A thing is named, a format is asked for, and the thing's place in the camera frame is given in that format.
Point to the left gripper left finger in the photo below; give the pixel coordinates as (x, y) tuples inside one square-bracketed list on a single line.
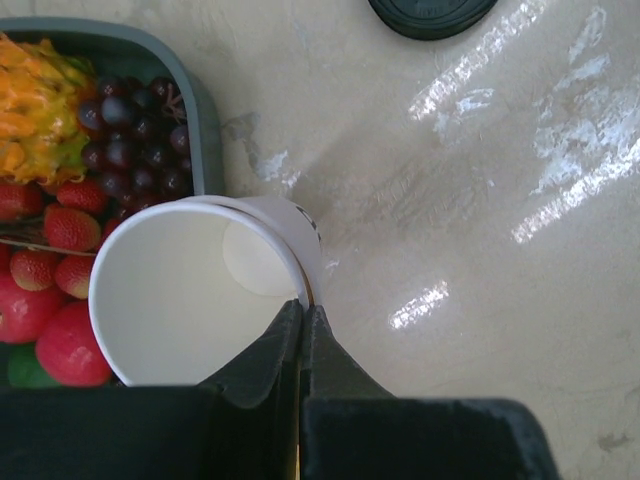
[(239, 423)]

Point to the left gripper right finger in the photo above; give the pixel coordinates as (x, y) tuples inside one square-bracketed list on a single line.
[(353, 428)]

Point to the white paper cup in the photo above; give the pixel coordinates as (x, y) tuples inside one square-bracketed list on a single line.
[(179, 289)]

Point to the black cup lid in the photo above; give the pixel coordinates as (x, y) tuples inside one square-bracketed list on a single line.
[(431, 20)]

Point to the red apple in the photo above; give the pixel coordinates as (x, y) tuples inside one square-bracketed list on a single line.
[(25, 314), (68, 351)]

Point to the green lime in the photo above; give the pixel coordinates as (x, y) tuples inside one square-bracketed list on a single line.
[(24, 370)]

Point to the purple grape bunch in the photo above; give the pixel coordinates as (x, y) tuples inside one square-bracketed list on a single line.
[(139, 150)]

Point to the orange dragon fruit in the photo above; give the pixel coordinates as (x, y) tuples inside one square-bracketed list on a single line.
[(41, 89)]

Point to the grey fruit tray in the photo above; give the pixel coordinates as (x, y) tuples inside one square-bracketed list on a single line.
[(50, 234)]

